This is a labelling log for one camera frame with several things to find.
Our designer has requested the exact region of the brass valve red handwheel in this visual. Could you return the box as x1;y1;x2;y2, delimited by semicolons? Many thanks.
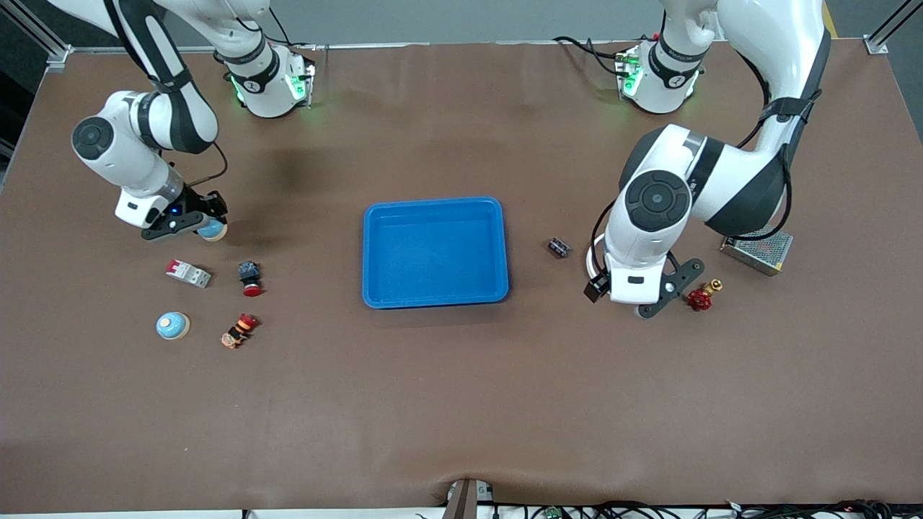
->
686;278;725;312

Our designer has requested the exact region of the white red circuit breaker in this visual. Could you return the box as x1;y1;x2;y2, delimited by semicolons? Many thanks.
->
165;259;213;289

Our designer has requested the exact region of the perforated metal power supply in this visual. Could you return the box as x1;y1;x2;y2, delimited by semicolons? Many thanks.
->
720;225;795;278

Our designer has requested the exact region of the white semicircular pipe clamp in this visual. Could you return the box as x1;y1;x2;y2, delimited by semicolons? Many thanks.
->
586;241;610;282

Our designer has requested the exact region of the red pushbutton black base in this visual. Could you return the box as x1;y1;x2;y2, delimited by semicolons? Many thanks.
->
237;260;265;298

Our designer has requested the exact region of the red pushbutton orange collar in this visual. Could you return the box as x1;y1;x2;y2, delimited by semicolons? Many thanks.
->
221;313;259;350

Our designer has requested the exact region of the blue plastic tray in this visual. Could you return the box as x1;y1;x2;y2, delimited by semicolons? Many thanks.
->
361;196;510;310

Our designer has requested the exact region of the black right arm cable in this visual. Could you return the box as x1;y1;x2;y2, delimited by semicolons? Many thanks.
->
101;0;230;188

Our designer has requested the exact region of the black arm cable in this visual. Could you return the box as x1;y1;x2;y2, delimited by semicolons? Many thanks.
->
590;50;826;278
101;0;230;188

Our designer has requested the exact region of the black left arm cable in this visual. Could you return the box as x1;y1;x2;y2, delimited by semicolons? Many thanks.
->
590;50;826;278

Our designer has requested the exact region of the aluminium frame post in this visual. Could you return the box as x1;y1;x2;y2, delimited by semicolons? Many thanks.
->
864;0;923;56
0;0;74;71

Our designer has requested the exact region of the black base power cable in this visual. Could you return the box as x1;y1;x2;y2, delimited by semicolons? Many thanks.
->
552;35;628;79

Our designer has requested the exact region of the metal table edge bracket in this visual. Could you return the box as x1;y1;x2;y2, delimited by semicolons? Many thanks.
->
442;478;495;519

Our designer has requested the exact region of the black cable bundle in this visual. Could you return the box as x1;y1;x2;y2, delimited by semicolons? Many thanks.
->
490;499;923;519

